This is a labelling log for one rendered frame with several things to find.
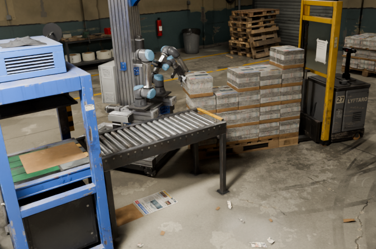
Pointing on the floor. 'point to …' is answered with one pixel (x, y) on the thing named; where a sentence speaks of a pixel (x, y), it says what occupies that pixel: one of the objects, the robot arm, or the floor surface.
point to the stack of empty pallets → (249, 20)
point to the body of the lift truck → (339, 106)
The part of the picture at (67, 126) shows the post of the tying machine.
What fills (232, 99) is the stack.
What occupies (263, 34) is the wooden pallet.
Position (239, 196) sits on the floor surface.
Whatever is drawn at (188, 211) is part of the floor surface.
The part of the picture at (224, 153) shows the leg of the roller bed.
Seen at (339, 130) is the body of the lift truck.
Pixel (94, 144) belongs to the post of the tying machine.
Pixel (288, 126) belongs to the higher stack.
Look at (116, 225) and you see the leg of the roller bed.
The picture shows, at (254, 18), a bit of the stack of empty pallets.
